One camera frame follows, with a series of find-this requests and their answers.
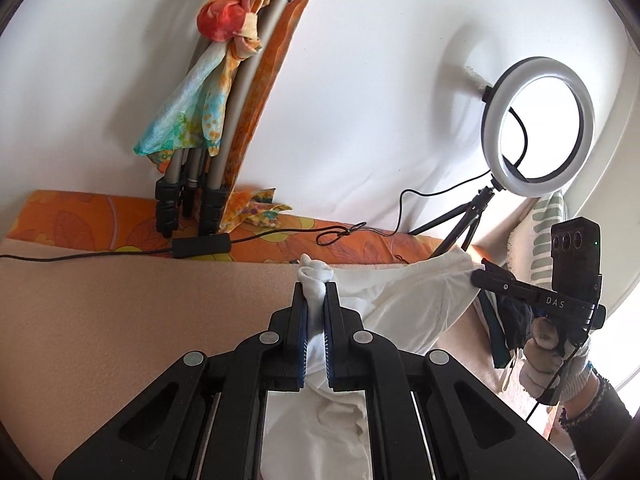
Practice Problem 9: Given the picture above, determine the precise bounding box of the black gooseneck phone clamp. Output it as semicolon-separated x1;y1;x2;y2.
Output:
506;107;530;181

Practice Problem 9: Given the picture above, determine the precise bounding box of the black inline cable remote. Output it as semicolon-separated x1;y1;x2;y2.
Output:
171;233;232;259

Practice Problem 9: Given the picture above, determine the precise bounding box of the yellow patterned cloth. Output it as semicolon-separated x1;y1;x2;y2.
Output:
222;187;293;233

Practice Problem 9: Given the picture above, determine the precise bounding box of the dark teal garment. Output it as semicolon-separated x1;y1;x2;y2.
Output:
477;287;511;368

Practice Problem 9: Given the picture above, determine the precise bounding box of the folded silver tripod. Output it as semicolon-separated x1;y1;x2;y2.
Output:
155;0;306;238

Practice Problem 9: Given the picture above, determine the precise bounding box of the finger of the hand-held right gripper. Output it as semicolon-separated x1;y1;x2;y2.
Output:
470;269;542;307
480;258;512;280

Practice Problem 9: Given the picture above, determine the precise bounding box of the beige blanket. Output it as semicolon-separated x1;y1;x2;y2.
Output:
0;237;526;480

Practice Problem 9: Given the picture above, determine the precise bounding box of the striped green white towel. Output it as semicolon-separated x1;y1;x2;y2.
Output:
507;191;568;281

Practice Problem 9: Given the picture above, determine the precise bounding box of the small black tripod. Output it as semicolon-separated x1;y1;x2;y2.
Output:
409;180;503;261

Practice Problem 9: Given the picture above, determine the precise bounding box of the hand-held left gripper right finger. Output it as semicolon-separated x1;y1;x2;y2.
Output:
322;282;586;480

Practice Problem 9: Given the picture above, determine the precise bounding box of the black garment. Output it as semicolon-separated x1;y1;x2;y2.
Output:
495;292;536;356

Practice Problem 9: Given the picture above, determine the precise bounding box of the orange floral bedsheet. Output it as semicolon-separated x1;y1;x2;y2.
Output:
7;189;506;266

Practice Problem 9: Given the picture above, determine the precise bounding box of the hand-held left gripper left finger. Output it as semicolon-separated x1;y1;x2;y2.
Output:
52;282;307;480

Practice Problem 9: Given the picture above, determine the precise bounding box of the black power cable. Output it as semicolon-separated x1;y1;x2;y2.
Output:
0;169;493;263

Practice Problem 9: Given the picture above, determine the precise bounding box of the orange patterned board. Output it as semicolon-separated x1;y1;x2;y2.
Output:
220;0;323;201

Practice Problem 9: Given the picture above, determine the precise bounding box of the person's right hand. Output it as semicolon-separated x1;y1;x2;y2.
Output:
519;316;593;406

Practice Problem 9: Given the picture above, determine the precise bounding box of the colourful tied scarf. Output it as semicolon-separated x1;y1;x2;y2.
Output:
132;0;291;171

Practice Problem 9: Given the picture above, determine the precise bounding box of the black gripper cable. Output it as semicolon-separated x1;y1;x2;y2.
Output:
524;327;588;421

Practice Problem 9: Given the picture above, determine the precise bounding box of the white t-shirt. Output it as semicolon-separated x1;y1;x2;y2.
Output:
260;251;488;480

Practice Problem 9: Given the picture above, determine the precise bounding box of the white ring light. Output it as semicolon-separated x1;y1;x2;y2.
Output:
482;56;597;184

